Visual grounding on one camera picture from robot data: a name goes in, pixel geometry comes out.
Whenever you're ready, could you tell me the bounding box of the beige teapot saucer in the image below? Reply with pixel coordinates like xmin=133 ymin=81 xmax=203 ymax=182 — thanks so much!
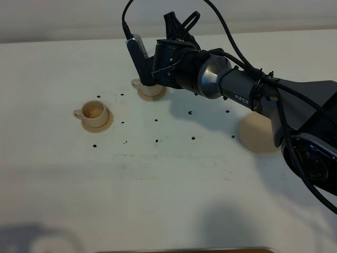
xmin=238 ymin=112 xmax=278 ymax=154

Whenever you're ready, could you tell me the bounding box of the far beige teacup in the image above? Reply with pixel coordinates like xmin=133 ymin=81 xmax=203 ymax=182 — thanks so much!
xmin=131 ymin=79 xmax=164 ymax=97

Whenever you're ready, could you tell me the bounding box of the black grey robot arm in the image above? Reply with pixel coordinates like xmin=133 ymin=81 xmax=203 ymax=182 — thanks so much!
xmin=152 ymin=12 xmax=336 ymax=194

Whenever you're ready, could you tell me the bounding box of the near beige teacup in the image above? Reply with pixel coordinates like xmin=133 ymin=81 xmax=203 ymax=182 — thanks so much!
xmin=73 ymin=100 xmax=108 ymax=128

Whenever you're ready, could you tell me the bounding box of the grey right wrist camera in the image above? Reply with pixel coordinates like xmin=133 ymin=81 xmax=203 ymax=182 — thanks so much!
xmin=126 ymin=34 xmax=155 ymax=86

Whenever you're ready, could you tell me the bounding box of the near beige saucer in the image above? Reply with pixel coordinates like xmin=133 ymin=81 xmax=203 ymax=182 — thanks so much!
xmin=81 ymin=110 xmax=114 ymax=133

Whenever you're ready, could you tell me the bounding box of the beige teacup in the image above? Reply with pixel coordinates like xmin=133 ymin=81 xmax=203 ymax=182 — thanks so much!
xmin=131 ymin=79 xmax=164 ymax=97
xmin=73 ymin=100 xmax=108 ymax=128

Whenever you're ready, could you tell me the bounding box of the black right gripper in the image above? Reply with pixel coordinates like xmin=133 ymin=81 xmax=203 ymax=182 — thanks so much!
xmin=152 ymin=12 xmax=211 ymax=95

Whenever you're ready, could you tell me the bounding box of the far beige saucer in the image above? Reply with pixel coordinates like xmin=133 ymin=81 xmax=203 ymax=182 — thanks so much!
xmin=137 ymin=86 xmax=166 ymax=102

